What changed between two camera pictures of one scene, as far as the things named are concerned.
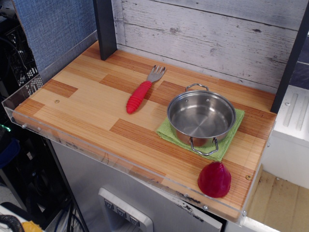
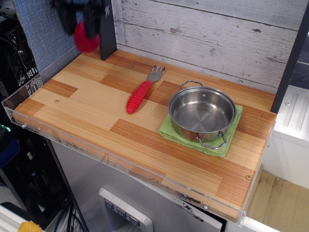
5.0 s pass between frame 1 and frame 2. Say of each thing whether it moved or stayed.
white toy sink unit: stayed
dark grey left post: stayed
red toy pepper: moved
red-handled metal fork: stayed
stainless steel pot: moved
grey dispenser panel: stayed
